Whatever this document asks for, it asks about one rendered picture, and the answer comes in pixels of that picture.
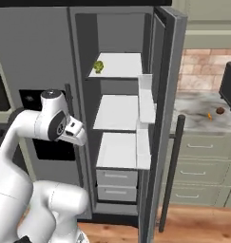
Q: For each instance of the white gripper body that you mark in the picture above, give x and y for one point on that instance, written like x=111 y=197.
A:
x=76 y=136

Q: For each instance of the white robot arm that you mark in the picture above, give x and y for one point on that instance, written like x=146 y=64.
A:
x=12 y=196

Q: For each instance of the white fridge shelf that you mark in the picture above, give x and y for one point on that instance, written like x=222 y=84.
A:
x=123 y=65
x=117 y=150
x=118 y=112

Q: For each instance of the grey fridge drawer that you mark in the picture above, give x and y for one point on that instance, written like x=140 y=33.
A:
x=117 y=193
x=117 y=177

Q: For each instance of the white fridge door bin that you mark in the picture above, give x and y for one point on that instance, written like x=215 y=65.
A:
x=143 y=148
x=147 y=101

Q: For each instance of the green broccoli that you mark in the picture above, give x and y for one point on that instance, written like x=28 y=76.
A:
x=99 y=66

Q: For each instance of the grey fridge body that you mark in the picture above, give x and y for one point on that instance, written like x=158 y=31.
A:
x=120 y=31

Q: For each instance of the grey plain fridge door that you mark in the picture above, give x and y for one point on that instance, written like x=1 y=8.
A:
x=170 y=63

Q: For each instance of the orange shrimp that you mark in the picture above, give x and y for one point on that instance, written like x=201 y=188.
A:
x=209 y=116

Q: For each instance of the brown pear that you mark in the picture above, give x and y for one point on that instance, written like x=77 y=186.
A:
x=220 y=110

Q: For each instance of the pale green drawer front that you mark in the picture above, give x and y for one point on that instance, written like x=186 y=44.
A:
x=221 y=147
x=215 y=172
x=212 y=196

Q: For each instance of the black toaster oven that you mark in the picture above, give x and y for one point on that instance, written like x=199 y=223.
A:
x=229 y=85

